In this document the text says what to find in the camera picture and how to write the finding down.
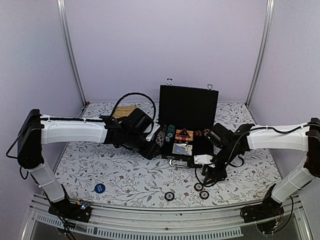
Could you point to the aluminium frame post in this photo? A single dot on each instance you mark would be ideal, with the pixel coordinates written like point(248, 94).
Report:
point(268, 16)
point(61, 7)

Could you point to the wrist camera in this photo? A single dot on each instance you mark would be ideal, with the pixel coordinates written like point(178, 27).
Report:
point(151, 130)
point(204, 160)

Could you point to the blue round button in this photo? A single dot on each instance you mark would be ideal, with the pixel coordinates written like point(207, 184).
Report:
point(100, 188)

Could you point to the left aluminium frame post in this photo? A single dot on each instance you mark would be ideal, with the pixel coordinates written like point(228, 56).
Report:
point(61, 7)

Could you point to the blue playing card deck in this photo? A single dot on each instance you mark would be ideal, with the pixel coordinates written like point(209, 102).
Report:
point(177, 149)

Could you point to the woven bamboo tray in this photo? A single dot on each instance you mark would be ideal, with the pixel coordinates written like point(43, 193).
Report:
point(123, 111)

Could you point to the red black poker chip front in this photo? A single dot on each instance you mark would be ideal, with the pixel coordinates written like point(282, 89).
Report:
point(204, 195)

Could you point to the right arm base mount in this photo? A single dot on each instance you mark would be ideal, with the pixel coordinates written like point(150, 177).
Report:
point(262, 211)

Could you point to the salmon black chip stack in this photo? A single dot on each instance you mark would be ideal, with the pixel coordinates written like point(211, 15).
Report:
point(198, 133)

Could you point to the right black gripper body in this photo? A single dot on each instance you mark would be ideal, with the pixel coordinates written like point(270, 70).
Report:
point(215, 173)

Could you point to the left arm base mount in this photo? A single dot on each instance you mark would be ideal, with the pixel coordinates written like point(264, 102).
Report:
point(71, 211)

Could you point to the black triangular all-in button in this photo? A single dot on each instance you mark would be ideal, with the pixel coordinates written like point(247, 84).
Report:
point(183, 133)

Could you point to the front aluminium rail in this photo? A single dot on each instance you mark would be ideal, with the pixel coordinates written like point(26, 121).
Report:
point(114, 222)

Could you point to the red black poker chip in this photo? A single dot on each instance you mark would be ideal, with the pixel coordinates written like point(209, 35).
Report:
point(198, 187)
point(204, 195)

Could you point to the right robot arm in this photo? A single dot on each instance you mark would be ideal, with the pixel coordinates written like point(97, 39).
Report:
point(302, 137)

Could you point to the green blue chip stack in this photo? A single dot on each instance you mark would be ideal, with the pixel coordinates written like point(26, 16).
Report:
point(170, 133)

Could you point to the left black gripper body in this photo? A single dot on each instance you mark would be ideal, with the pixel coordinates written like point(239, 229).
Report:
point(134, 142)

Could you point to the black poker set case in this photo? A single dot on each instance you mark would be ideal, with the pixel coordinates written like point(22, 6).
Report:
point(189, 108)

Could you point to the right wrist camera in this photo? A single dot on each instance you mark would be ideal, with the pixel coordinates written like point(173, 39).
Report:
point(204, 160)

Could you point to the right aluminium frame post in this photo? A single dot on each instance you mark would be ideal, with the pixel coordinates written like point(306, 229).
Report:
point(268, 16)

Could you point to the blue tan chip stack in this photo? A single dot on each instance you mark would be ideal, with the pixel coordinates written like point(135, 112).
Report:
point(160, 137)

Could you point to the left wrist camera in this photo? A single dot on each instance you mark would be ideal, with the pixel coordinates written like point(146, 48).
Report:
point(151, 130)

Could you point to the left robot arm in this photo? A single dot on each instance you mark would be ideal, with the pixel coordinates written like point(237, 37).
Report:
point(39, 129)

